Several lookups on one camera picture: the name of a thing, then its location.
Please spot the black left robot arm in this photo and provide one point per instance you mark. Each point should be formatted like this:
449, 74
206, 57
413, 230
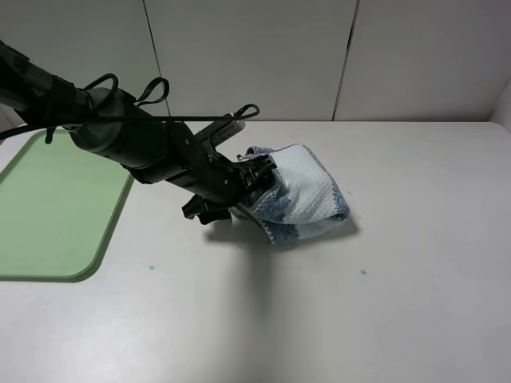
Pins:
111, 123

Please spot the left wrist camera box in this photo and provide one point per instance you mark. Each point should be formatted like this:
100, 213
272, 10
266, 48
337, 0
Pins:
218, 132

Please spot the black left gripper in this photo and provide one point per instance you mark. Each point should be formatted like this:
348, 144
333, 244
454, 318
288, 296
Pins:
215, 182

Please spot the blue white striped towel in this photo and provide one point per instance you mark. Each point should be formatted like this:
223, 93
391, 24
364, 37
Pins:
305, 201

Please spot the green plastic tray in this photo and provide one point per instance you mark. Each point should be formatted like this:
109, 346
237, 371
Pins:
59, 207

